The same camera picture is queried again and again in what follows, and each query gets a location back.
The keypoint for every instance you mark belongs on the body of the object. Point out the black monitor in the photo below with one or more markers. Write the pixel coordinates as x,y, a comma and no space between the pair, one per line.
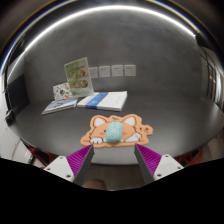
18,95

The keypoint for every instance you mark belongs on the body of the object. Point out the row of white wall sockets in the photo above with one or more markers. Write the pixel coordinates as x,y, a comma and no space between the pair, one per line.
116,70

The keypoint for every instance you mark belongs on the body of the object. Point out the grey striped cover book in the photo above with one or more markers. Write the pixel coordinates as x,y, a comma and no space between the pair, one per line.
60,105

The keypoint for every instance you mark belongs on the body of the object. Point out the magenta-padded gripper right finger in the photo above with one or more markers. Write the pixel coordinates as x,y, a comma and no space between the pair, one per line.
150,160

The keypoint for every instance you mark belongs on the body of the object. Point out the clear stand with green menu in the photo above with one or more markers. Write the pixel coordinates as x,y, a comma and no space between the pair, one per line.
79,77

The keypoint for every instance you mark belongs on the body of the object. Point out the white book with blue band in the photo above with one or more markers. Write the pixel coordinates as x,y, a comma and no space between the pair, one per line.
106,100

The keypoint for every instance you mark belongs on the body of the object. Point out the white card with colourful stickers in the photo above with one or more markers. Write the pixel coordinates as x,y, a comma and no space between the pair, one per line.
60,91

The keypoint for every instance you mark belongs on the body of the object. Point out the orange corgi-shaped mouse pad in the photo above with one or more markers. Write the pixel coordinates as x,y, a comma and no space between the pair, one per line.
98,131

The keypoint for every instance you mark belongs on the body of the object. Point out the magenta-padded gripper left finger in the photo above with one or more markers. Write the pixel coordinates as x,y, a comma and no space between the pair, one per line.
78,160

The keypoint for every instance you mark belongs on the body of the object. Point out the mint green computer mouse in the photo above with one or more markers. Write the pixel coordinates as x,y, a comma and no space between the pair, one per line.
114,132

